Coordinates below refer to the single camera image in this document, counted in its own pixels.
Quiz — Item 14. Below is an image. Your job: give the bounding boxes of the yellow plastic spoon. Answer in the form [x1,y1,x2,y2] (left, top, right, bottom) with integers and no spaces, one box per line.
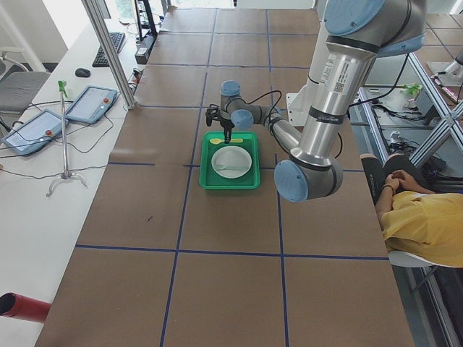
[209,138,243,145]

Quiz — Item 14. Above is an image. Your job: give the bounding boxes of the blue teach pendant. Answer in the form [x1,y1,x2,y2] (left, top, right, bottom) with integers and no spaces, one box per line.
[65,85,117,124]
[1,109,62,155]

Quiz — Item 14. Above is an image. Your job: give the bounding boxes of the black computer mouse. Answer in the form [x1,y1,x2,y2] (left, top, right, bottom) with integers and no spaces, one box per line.
[75,68,91,78]

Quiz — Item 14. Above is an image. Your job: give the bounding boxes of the person in yellow shirt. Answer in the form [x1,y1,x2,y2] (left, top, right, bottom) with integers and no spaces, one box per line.
[360,153,462,267]

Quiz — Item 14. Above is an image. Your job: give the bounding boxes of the white chair seat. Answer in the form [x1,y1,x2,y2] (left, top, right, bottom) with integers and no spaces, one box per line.
[388,251,439,268]

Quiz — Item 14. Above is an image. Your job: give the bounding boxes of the left blue teach pendant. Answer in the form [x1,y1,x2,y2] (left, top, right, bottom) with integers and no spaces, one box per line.
[1,109,62,155]

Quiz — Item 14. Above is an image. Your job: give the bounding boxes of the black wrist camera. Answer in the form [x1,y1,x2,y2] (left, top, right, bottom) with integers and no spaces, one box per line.
[205,104,221,127]

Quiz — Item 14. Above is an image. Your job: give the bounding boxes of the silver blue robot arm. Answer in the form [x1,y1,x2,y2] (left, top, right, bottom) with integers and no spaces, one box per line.
[206,1,428,202]

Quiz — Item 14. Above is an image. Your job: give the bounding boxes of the right blue teach pendant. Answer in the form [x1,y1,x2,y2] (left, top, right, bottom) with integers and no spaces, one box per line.
[65,85,117,124]

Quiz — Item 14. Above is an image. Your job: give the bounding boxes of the red cylinder tube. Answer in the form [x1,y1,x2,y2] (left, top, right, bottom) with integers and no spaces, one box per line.
[1,293,51,323]

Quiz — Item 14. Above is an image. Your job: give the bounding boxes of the grey office chair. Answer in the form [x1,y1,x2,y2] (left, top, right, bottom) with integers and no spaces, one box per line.
[1,46,51,119]

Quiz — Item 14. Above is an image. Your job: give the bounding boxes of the aluminium frame post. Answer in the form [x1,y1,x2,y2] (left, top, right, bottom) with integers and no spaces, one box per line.
[82,0,136,110]

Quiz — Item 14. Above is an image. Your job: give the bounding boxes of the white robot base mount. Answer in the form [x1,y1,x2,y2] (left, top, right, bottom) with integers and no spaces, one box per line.
[286,92,310,127]

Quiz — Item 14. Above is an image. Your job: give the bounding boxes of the green plastic tray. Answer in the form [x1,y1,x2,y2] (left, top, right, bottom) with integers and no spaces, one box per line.
[200,132,260,190]

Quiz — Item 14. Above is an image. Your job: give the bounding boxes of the white round plate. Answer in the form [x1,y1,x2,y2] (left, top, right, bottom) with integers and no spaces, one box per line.
[211,146,252,179]

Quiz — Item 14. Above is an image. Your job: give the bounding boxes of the metal stand with green clip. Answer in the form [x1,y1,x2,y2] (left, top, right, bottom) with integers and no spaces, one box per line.
[46,80,88,197]

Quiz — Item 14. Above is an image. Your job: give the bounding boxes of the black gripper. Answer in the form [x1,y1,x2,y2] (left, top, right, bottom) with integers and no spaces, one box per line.
[223,121,233,144]

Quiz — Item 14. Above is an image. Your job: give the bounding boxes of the black keyboard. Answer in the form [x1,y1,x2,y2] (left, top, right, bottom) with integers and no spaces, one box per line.
[91,32,127,68]

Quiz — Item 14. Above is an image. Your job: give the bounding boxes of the person's clasped hands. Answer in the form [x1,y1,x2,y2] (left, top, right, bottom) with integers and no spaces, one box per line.
[384,170,414,191]

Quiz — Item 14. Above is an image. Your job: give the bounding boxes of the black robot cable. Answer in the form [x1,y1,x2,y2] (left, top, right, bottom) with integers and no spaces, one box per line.
[238,90,284,124]

